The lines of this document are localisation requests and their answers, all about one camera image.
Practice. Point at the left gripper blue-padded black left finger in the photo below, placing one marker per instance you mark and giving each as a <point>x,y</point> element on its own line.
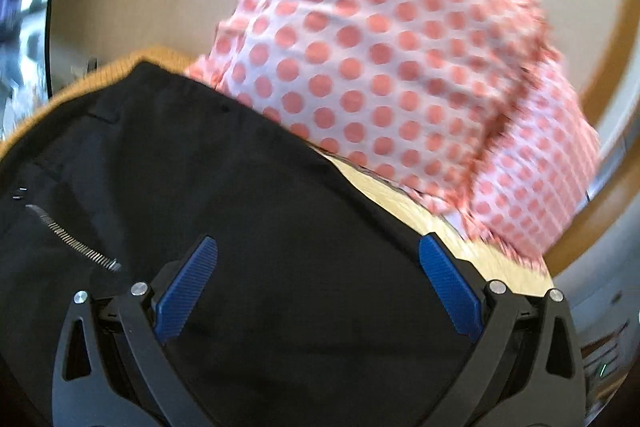
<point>111,367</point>

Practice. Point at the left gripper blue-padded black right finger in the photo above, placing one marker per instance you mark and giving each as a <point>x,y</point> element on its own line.
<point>524,368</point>

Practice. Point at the black pants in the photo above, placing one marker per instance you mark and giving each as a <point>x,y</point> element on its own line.
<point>318,312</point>

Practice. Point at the yellow patterned bed sheet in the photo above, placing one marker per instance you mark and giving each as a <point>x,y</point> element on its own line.
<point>440,226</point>

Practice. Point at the right pink polka-dot pillow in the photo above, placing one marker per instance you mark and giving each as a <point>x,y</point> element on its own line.
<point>535,169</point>

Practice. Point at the pink polka-dot pillow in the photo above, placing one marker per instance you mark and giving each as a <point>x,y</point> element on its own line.
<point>411,90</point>
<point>535,169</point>

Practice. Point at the left pink polka-dot pillow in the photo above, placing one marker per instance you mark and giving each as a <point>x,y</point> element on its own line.
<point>411,90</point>

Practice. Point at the black flat-screen television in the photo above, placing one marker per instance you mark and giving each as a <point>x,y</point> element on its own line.
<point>25,69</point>

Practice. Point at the wooden door frame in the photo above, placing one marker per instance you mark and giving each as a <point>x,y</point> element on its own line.
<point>611,102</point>

